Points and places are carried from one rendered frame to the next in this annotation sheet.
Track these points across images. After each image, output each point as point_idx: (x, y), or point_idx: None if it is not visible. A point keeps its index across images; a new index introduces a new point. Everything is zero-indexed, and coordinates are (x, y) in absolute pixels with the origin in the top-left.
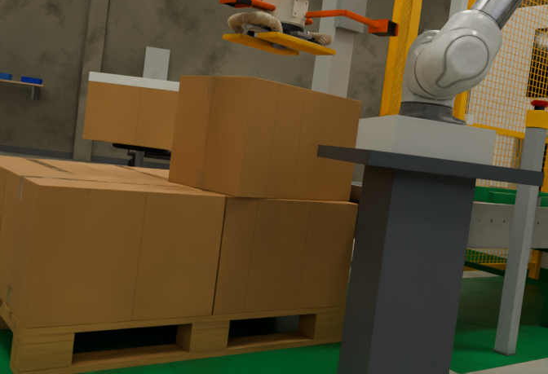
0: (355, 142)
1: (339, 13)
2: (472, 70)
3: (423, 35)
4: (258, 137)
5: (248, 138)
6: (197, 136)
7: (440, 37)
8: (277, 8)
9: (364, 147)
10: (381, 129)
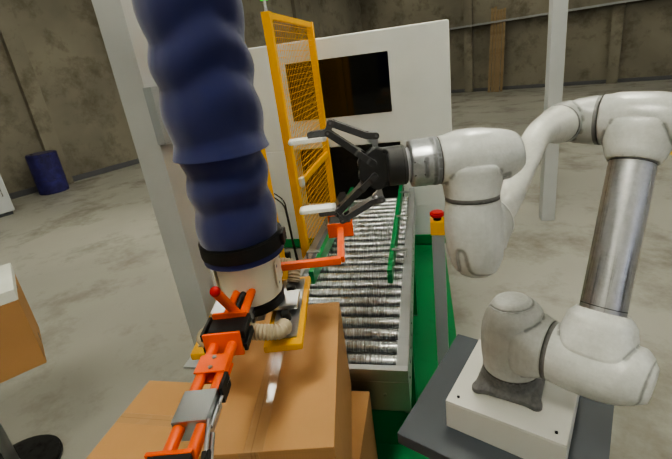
0: (344, 339)
1: (337, 263)
2: (652, 392)
3: (520, 318)
4: None
5: None
6: None
7: (619, 373)
8: (259, 290)
9: (477, 436)
10: (523, 440)
